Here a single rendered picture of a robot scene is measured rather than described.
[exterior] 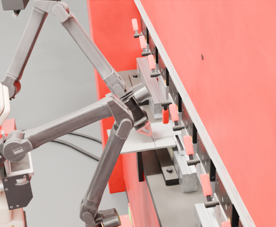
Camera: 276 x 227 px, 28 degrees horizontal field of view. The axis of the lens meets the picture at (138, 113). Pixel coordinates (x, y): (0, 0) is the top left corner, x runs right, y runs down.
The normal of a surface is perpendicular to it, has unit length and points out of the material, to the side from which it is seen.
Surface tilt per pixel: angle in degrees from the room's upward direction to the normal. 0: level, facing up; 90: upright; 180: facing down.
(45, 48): 0
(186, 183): 90
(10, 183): 90
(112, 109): 80
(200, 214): 0
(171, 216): 0
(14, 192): 90
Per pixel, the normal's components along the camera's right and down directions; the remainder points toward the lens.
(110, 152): 0.06, 0.35
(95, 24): 0.18, 0.52
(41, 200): -0.05, -0.85
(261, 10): -0.98, 0.14
